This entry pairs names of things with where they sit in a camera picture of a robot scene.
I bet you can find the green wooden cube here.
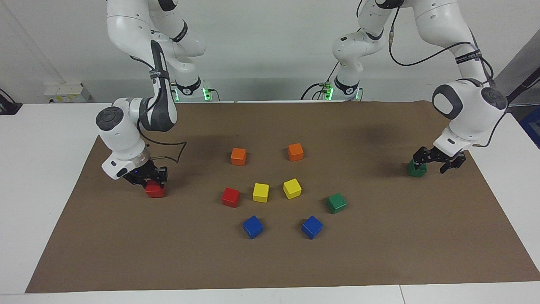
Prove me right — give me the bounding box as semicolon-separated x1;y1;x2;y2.
407;160;427;178
326;193;348;214

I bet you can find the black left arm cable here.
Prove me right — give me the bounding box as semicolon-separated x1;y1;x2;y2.
356;0;507;148

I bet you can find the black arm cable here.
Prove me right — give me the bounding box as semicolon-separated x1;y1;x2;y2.
356;0;507;148
129;40;187;165

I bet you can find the yellow wooden cube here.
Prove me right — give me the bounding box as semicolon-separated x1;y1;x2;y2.
283;178;302;200
252;183;270;203

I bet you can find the blue crate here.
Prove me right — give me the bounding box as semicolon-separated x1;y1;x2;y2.
520;106;540;149

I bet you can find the black stand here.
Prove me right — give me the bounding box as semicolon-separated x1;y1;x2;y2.
506;67;540;106

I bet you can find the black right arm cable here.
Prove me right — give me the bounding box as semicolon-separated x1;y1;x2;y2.
129;40;187;165

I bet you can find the brown table mat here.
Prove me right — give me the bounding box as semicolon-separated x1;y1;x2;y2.
25;101;540;293

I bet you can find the black base cable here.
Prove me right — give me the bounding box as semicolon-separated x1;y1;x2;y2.
300;61;340;101

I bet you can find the red wooden cube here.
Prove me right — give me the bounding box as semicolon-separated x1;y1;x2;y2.
221;187;240;208
146;181;166;198

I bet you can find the white power strip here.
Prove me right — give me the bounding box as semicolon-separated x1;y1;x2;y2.
44;82;91;103

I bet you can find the black flat device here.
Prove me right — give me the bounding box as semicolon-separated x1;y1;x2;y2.
0;89;22;115

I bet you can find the blue wooden cube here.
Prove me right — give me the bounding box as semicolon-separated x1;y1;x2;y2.
242;215;264;240
301;215;324;240

